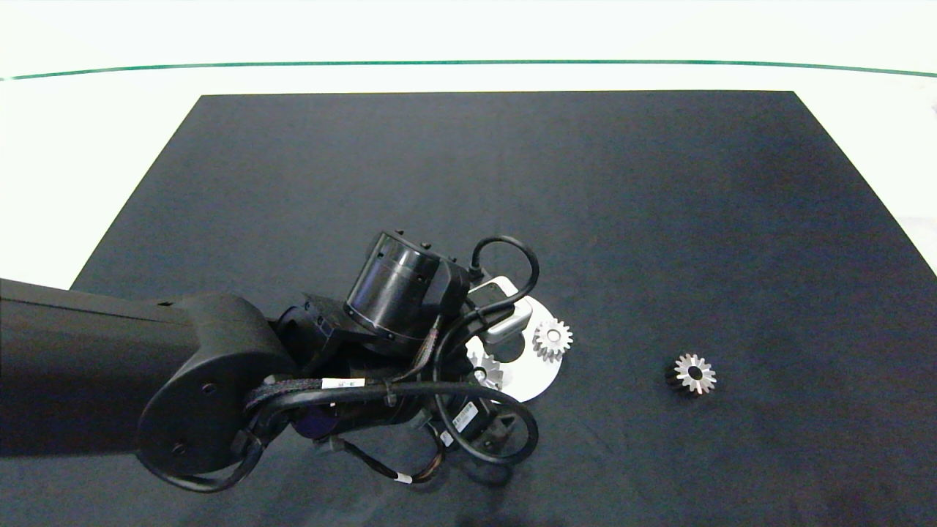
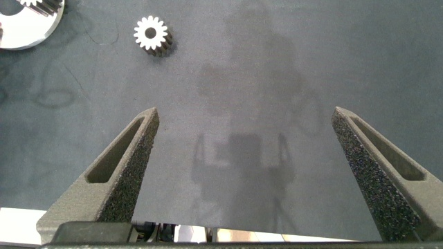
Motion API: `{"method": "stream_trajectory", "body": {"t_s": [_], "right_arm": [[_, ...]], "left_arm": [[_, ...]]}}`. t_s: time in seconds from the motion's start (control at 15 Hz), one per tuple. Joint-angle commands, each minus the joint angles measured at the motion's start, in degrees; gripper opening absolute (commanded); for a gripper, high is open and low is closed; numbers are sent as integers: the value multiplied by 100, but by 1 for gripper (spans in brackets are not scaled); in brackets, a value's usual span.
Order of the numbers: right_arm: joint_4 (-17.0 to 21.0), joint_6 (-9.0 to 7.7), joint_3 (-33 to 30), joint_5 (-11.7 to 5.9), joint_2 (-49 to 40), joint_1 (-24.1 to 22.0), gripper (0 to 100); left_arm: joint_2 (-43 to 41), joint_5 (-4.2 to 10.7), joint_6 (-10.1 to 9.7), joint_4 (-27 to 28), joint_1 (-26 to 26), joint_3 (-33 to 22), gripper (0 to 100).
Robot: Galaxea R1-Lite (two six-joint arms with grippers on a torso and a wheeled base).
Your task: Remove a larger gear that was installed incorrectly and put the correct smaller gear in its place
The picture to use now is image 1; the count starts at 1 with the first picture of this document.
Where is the large steel bevel gear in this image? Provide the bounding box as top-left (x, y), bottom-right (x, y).
top-left (468, 351), bottom-right (507, 391)

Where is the round white pin plate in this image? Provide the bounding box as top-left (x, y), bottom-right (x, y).
top-left (466, 293), bottom-right (565, 404)

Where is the black cable loop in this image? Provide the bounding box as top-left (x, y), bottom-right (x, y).
top-left (245, 381), bottom-right (540, 466)
top-left (432, 235), bottom-right (541, 381)

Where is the small steel bevel gear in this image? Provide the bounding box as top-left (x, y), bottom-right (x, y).
top-left (665, 354), bottom-right (718, 397)
top-left (532, 318), bottom-right (575, 365)

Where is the dark table mat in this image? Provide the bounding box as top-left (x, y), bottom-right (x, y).
top-left (0, 91), bottom-right (937, 527)

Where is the thin braided tagged cable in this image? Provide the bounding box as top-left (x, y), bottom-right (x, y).
top-left (322, 436), bottom-right (447, 486)

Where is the boxy shiny wrist camera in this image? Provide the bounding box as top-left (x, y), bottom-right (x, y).
top-left (468, 277), bottom-right (534, 345)

